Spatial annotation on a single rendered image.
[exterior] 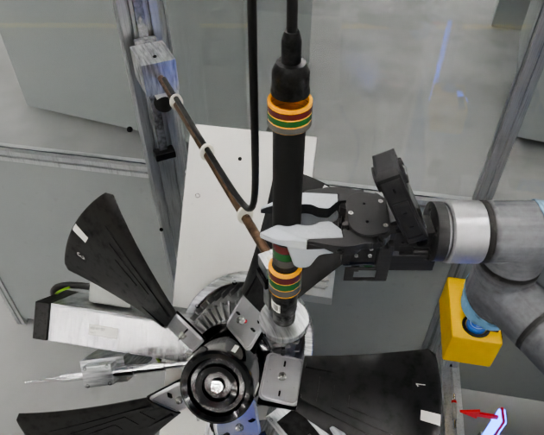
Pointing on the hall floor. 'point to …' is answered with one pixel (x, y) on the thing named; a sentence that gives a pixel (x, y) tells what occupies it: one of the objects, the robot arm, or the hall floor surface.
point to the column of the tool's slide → (162, 179)
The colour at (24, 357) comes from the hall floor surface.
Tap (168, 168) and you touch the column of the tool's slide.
